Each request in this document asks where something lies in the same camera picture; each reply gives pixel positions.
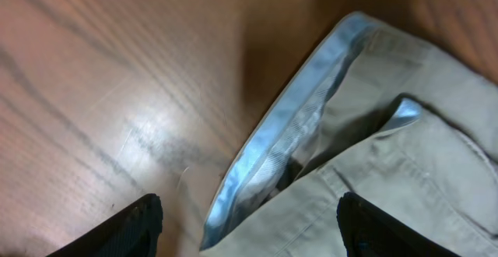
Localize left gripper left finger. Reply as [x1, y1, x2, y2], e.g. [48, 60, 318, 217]
[49, 193, 163, 257]

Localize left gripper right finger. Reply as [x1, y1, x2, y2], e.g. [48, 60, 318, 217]
[336, 192, 458, 257]

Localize khaki shorts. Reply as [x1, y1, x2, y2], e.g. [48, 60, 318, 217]
[199, 12, 497, 256]

